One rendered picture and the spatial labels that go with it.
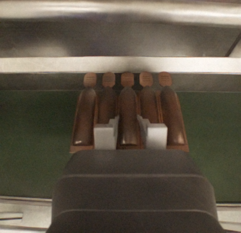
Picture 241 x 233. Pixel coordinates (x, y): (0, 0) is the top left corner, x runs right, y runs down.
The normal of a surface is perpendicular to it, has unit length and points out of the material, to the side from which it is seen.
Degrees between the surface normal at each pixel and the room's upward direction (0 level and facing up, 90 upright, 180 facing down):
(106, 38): 90
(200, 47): 90
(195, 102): 2
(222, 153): 2
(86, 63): 55
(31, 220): 0
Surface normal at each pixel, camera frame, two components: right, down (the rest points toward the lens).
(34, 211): 0.01, -0.51
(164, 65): -0.04, 0.41
